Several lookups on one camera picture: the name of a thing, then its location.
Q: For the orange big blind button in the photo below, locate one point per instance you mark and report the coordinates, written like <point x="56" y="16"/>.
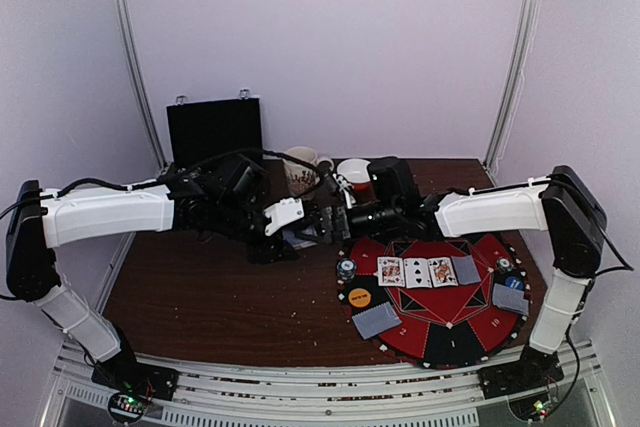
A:
<point x="359" y="298"/>

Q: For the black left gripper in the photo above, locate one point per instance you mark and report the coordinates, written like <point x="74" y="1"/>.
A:
<point x="272" y="251"/>

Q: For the round red black poker mat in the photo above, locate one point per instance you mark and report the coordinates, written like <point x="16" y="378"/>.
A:
<point x="443" y="327"/>

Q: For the three of spades card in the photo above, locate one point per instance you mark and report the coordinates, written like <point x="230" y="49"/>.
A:
<point x="416" y="272"/>

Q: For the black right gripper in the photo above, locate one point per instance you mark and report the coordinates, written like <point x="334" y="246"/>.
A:
<point x="339" y="223"/>

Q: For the king of diamonds card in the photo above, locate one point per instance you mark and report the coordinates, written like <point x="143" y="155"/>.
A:
<point x="390" y="271"/>

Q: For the blue small blind button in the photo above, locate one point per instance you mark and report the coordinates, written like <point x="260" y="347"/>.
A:
<point x="515" y="283"/>

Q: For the dealt blue cards pile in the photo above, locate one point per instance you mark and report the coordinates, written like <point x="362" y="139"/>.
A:
<point x="376" y="320"/>
<point x="512" y="300"/>

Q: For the tall ceramic seashell mug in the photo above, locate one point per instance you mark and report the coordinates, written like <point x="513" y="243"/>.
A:
<point x="300" y="178"/>

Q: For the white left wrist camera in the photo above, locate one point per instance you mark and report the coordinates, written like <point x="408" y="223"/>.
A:
<point x="281" y="214"/>

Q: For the orange white small bowl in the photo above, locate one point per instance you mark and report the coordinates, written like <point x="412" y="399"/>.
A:
<point x="355" y="172"/>

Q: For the black poker chip case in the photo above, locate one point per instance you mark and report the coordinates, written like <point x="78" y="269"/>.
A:
<point x="200" y="130"/>

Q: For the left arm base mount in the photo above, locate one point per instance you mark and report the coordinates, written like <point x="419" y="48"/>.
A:
<point x="136" y="390"/>

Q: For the blue playing card deck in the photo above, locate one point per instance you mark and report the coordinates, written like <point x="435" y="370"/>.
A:
<point x="297" y="243"/>

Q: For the aluminium frame post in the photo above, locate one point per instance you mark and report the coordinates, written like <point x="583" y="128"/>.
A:
<point x="137" y="83"/>
<point x="513" y="84"/>

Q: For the face down blue card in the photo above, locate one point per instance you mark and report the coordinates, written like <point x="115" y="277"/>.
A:
<point x="466" y="270"/>

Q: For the queen of spades card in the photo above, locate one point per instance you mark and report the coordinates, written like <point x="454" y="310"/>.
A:
<point x="441" y="272"/>

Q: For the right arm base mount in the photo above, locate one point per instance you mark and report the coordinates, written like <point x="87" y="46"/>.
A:
<point x="520" y="382"/>

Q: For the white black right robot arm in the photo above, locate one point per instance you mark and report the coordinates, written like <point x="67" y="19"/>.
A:
<point x="559" y="204"/>

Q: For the left aluminium frame post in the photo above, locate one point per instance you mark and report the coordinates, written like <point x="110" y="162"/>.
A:
<point x="137" y="83"/>

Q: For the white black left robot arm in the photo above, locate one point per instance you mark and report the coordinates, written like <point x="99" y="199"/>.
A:
<point x="42" y="220"/>

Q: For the right aluminium frame post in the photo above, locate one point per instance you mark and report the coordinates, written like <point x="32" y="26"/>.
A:
<point x="513" y="84"/>

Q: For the green white chip stack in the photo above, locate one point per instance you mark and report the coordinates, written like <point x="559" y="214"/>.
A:
<point x="346" y="269"/>
<point x="504" y="264"/>

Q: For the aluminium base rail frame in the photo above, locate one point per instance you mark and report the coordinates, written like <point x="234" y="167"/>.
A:
<point x="209" y="394"/>

